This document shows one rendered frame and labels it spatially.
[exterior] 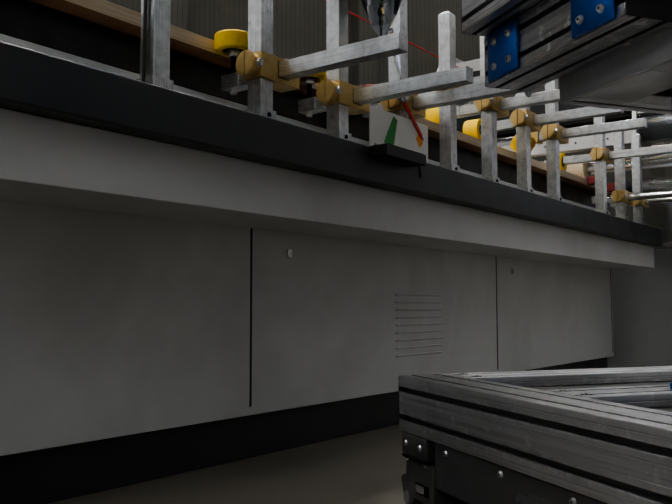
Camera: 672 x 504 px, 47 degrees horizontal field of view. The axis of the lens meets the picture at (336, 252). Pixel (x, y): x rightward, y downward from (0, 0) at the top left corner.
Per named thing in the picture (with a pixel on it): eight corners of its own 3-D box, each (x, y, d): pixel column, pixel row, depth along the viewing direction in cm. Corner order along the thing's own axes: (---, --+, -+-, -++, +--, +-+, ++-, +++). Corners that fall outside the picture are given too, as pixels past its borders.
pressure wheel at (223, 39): (251, 93, 167) (251, 40, 167) (254, 83, 159) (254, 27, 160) (213, 91, 165) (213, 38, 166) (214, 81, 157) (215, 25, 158)
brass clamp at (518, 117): (543, 130, 258) (542, 115, 258) (526, 123, 247) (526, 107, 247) (525, 133, 261) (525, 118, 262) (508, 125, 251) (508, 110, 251)
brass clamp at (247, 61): (301, 88, 157) (302, 64, 158) (256, 72, 146) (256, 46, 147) (278, 93, 161) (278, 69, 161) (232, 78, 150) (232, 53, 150)
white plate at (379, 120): (429, 164, 197) (428, 125, 198) (371, 148, 177) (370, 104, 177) (427, 164, 198) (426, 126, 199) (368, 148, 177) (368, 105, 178)
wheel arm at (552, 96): (596, 96, 219) (596, 83, 219) (592, 93, 216) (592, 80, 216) (440, 121, 249) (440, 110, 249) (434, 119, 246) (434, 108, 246)
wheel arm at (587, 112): (624, 113, 239) (623, 102, 239) (620, 111, 236) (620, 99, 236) (476, 135, 269) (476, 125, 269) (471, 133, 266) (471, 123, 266)
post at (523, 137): (532, 213, 251) (529, 66, 254) (527, 212, 248) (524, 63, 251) (521, 213, 253) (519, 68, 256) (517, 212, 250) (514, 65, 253)
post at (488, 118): (497, 185, 231) (495, 27, 235) (492, 184, 229) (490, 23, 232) (487, 186, 233) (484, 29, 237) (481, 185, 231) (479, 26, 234)
